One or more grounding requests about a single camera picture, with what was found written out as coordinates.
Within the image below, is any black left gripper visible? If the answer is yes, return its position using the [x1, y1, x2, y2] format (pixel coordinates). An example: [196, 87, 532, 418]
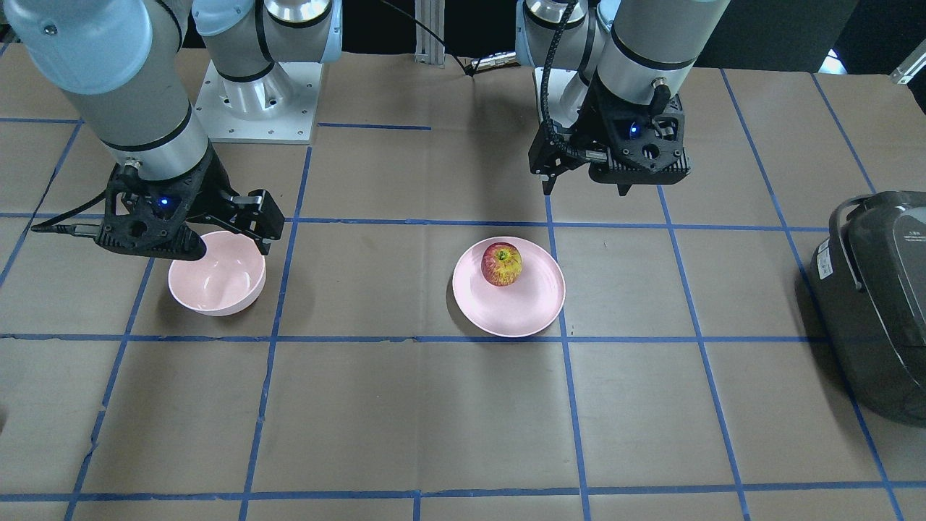
[529, 72, 690, 197]

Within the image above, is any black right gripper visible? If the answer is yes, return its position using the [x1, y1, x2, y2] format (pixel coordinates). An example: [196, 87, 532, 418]
[95, 148, 284, 261]

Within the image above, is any red yellow apple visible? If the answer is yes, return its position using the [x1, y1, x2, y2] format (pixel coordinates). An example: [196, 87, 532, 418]
[482, 242, 523, 287]

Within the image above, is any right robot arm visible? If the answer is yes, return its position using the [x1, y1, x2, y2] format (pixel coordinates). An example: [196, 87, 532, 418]
[4, 1, 343, 261]

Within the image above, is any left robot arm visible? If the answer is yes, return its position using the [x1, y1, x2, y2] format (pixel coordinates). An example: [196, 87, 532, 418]
[516, 1, 729, 195]

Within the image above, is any pink bowl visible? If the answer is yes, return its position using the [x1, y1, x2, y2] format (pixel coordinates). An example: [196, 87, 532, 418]
[166, 231, 267, 316]

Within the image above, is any pink plate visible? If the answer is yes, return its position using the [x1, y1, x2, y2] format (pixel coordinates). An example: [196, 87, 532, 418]
[451, 235, 566, 339]

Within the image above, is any dark grey rice cooker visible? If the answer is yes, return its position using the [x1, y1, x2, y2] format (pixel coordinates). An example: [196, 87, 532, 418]
[808, 191, 925, 428]

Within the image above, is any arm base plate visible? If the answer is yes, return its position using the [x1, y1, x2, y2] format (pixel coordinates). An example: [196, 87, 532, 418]
[194, 62, 325, 145]

